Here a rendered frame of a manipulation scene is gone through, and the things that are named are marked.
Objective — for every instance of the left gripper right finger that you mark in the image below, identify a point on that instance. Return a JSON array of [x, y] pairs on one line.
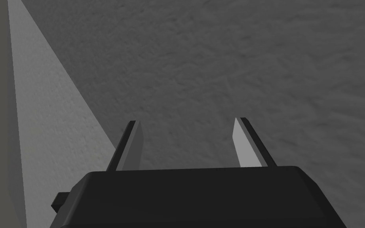
[[250, 147]]

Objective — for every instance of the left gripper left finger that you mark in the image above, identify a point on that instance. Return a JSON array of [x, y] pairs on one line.
[[128, 148]]

